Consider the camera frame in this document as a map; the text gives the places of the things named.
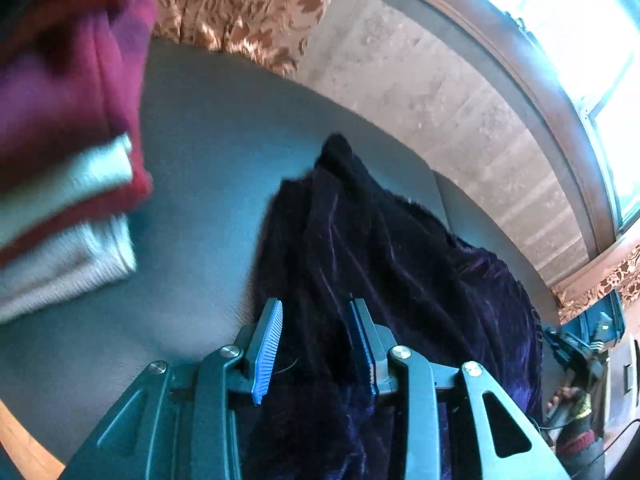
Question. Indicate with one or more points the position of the patterned beige curtain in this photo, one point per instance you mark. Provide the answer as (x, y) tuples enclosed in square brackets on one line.
[(615, 275), (250, 5)]

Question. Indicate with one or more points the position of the wooden framed window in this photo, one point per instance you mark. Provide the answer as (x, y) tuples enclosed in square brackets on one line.
[(575, 25)]

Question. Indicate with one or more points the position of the person's right hand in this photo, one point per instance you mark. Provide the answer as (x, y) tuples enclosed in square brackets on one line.
[(562, 400)]

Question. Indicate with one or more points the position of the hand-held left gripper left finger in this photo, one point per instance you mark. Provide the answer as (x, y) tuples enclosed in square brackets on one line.
[(265, 355)]

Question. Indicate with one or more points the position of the white ribbed folded garment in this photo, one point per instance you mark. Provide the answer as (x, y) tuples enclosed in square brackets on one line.
[(70, 270)]

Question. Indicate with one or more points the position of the person's right forearm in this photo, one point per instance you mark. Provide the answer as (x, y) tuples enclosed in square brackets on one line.
[(580, 442)]

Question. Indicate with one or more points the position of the dark purple velvet garment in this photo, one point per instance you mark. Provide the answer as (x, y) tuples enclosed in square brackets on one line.
[(400, 270)]

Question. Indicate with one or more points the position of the maroon folded garment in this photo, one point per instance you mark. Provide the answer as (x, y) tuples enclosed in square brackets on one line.
[(60, 100)]

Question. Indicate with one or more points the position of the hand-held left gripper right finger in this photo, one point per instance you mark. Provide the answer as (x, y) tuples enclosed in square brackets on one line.
[(364, 342)]

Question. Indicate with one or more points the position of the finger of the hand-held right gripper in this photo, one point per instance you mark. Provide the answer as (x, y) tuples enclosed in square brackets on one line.
[(556, 339)]

